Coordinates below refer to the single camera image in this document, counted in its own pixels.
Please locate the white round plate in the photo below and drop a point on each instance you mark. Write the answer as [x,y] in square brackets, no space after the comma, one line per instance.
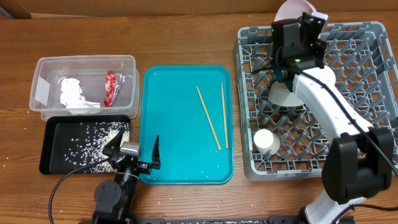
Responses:
[293,9]

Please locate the red snack wrapper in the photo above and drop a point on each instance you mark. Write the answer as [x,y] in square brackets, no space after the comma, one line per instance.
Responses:
[113,83]

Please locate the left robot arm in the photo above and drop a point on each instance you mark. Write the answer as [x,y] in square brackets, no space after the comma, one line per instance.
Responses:
[114,197]

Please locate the rice grains pile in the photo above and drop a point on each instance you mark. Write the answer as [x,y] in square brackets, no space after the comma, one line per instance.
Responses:
[85,141]

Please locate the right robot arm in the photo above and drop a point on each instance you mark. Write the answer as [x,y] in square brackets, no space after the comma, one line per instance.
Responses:
[359,161]

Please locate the clear plastic bin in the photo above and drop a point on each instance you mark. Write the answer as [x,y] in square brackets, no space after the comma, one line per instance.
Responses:
[91,71]

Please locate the teal plastic tray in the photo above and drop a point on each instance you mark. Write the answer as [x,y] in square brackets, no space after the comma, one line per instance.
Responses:
[172,109]

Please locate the white napkin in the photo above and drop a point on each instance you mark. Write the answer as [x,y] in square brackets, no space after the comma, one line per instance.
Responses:
[71,95]

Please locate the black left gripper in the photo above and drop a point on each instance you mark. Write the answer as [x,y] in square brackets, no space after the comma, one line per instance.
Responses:
[146,167]

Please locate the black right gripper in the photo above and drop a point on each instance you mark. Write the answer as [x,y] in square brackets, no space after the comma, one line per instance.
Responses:
[318,43]

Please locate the black tray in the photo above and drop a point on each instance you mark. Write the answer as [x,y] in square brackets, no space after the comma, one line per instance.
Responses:
[51,161]

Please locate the white cup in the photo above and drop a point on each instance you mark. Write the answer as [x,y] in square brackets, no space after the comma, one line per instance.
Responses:
[266,141]

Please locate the pink bowl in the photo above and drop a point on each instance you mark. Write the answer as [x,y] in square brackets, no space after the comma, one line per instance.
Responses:
[328,76]

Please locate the grey bowl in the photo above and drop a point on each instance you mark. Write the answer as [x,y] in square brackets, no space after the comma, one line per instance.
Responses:
[280,95]

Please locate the grey dish rack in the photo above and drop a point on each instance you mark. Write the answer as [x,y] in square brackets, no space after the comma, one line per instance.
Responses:
[361,57]

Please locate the wooden chopstick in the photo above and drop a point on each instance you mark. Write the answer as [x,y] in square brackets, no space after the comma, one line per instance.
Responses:
[208,118]
[224,117]

